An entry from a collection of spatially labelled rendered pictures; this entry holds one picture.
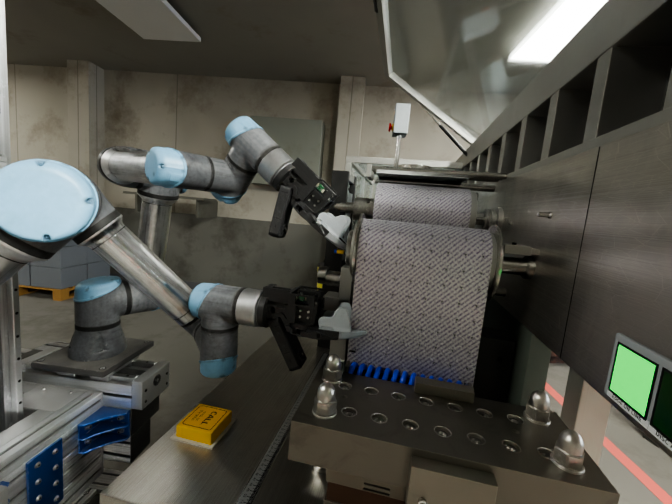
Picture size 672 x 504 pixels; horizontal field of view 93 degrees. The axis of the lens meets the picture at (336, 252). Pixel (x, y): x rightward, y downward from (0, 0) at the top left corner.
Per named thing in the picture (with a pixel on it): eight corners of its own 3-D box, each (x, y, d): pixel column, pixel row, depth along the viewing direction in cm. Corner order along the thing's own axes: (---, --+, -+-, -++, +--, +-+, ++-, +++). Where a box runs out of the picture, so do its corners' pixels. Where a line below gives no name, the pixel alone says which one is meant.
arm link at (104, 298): (68, 319, 99) (67, 276, 98) (118, 311, 110) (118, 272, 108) (80, 330, 92) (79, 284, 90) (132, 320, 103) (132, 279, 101)
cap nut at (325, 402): (315, 401, 49) (318, 374, 49) (339, 406, 48) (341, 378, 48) (309, 416, 46) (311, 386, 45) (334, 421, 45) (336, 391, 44)
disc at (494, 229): (473, 293, 69) (483, 225, 68) (476, 293, 69) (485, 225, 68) (493, 310, 55) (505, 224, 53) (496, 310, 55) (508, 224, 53)
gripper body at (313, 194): (335, 195, 64) (293, 154, 65) (306, 226, 66) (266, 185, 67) (341, 197, 72) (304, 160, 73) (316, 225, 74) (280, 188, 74)
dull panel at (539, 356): (426, 268, 277) (429, 241, 274) (430, 268, 277) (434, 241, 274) (511, 455, 60) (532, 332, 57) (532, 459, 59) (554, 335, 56)
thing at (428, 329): (346, 365, 63) (355, 274, 61) (471, 388, 59) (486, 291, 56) (346, 366, 63) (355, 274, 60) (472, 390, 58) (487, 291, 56)
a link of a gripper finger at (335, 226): (360, 233, 64) (329, 201, 65) (340, 254, 65) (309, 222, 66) (363, 233, 67) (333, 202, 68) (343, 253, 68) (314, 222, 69)
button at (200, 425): (199, 413, 64) (200, 402, 63) (231, 421, 62) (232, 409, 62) (175, 437, 57) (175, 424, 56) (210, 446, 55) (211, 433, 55)
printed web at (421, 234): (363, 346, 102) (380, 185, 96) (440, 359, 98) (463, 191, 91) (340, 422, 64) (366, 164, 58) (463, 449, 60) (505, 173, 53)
